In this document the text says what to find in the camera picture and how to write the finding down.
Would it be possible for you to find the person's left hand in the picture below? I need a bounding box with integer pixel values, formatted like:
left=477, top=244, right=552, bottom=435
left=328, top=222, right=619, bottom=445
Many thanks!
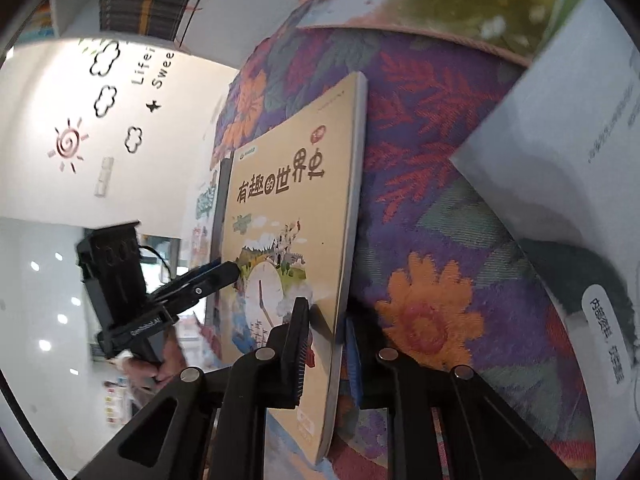
left=121, top=330, right=188, bottom=406

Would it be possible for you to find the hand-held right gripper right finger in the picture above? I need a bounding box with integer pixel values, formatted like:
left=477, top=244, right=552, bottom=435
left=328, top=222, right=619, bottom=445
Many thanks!
left=344, top=316, right=578, bottom=480

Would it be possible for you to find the floral woven cloth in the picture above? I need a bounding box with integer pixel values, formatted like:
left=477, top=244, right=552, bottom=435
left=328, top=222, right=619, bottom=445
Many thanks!
left=210, top=0, right=601, bottom=480

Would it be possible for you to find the row of black books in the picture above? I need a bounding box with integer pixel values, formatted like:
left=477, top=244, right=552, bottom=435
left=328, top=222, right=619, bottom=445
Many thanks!
left=98, top=0, right=206, bottom=41

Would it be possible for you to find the white grey ink-painting book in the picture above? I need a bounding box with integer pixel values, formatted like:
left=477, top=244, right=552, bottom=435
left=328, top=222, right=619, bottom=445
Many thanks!
left=450, top=0, right=640, bottom=411

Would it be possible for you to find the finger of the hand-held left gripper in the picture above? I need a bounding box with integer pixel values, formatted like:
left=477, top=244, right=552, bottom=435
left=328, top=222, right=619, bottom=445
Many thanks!
left=166, top=259, right=223, bottom=289
left=159, top=261, right=242, bottom=312

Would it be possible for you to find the olive picture book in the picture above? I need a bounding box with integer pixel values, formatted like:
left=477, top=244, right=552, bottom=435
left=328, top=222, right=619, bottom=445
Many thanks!
left=295, top=0, right=586, bottom=68

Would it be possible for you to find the tan book with clock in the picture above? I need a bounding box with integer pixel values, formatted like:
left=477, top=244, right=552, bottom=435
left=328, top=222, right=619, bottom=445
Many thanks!
left=217, top=71, right=368, bottom=466

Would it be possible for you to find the red sun wall decal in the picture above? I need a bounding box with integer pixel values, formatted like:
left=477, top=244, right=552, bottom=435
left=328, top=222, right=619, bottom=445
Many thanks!
left=47, top=117, right=91, bottom=175

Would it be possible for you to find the white wall switch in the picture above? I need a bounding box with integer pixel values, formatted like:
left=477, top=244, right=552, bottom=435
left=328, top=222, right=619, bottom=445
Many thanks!
left=95, top=156, right=115, bottom=197

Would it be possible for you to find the white bookshelf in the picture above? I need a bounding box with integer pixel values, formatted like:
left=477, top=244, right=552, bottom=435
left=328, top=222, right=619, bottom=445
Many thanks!
left=47, top=0, right=281, bottom=68

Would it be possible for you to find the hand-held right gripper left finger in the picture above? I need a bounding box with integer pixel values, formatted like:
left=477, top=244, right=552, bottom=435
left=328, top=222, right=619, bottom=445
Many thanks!
left=72, top=296, right=313, bottom=480

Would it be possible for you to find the lettering wall decal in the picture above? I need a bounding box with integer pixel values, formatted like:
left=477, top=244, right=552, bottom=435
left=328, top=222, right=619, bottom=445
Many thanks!
left=135, top=45, right=176, bottom=92

